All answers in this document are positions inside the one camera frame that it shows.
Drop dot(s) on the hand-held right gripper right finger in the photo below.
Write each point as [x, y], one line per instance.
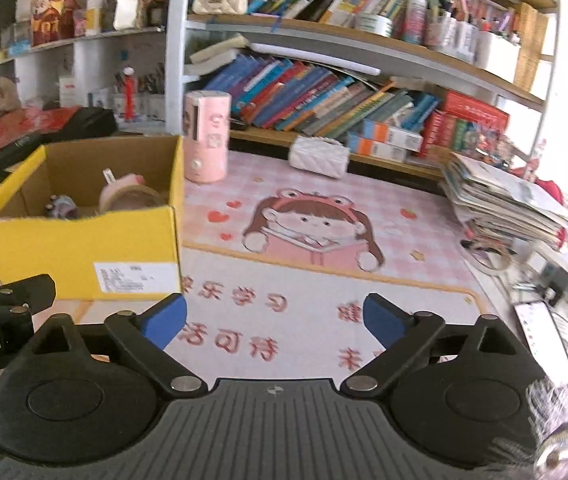
[384, 320]

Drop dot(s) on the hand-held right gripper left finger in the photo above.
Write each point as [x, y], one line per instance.
[166, 320]

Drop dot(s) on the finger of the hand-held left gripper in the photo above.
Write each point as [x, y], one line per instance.
[29, 290]

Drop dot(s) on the yellow cardboard box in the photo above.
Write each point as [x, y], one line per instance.
[79, 250]

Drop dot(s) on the yellow tape roll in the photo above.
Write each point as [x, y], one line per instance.
[114, 200]

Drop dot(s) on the pink pig plush toy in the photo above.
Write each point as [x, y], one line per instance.
[129, 180]

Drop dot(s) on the pink printed tablecloth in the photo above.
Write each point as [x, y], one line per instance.
[314, 270]

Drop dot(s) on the clear tape roll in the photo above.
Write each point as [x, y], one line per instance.
[506, 262]

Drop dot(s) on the white screen tablet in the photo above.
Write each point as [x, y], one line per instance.
[544, 340]

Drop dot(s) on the red paper sheet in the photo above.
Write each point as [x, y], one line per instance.
[24, 122]

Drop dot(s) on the stack of magazines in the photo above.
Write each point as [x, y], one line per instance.
[504, 200]

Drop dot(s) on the orange and white box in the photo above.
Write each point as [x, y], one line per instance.
[391, 135]
[379, 150]

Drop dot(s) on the white quilted handbag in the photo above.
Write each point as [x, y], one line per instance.
[319, 157]

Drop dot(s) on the pink cylinder canister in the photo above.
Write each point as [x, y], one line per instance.
[206, 135]

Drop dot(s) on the row of red green books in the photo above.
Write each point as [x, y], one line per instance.
[451, 132]

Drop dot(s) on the white red card box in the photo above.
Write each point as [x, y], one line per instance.
[68, 91]

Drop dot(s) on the red tassel ornament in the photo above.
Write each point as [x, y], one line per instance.
[129, 92]

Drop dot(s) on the red book box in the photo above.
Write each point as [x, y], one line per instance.
[474, 110]

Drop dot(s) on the long row of colourful books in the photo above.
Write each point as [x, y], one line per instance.
[314, 100]

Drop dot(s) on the white bookshelf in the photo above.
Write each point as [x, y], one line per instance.
[176, 60]

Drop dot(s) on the white rolled tube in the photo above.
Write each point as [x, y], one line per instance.
[314, 57]

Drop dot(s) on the beige book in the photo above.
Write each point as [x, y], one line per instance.
[219, 47]

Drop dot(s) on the white jar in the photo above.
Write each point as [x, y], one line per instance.
[95, 15]

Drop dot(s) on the white storage container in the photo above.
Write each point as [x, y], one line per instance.
[499, 52]

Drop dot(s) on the white paper bag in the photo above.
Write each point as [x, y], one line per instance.
[126, 0]

